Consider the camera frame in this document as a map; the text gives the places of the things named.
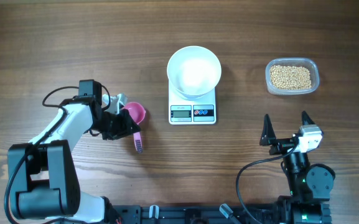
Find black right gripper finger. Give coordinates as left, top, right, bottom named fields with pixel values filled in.
left=259, top=114, right=276, bottom=146
left=301, top=111, right=315, bottom=126

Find pink plastic scoop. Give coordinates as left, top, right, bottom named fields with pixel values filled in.
left=124, top=102, right=146, bottom=153

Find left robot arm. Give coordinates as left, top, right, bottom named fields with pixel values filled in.
left=4, top=80, right=141, bottom=223

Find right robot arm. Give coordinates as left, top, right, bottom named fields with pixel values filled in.
left=259, top=111, right=335, bottom=224

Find white digital kitchen scale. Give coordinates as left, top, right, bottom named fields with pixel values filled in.
left=168, top=82, right=217, bottom=125

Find white bowl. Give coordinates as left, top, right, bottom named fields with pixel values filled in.
left=167, top=45, right=222, bottom=99

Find yellow soybeans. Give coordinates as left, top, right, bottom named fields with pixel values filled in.
left=269, top=65, right=312, bottom=90

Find clear plastic container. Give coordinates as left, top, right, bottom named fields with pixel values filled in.
left=265, top=58, right=320, bottom=95

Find black right camera cable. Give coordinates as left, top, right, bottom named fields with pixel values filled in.
left=235, top=144, right=299, bottom=224

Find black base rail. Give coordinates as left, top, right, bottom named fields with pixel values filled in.
left=113, top=205, right=279, bottom=224

